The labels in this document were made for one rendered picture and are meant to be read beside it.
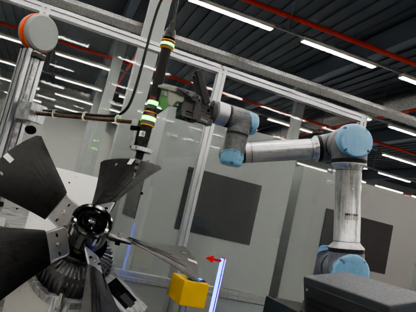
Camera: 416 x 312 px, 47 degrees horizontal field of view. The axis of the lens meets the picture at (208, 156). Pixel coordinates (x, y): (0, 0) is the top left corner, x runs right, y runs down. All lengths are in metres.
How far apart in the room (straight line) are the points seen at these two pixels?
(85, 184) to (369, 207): 4.20
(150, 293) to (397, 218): 4.04
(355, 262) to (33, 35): 1.46
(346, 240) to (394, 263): 4.27
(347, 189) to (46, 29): 1.33
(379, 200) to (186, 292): 4.14
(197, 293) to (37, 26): 1.21
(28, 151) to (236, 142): 0.65
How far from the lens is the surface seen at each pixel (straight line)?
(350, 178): 1.63
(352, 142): 1.62
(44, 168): 1.53
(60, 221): 1.50
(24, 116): 1.94
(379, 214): 5.72
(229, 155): 1.55
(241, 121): 1.57
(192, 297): 1.81
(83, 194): 1.84
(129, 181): 1.58
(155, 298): 2.29
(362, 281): 1.02
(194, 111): 1.52
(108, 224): 1.43
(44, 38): 2.11
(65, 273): 1.51
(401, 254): 5.94
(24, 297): 1.59
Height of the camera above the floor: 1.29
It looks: 8 degrees up
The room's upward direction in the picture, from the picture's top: 13 degrees clockwise
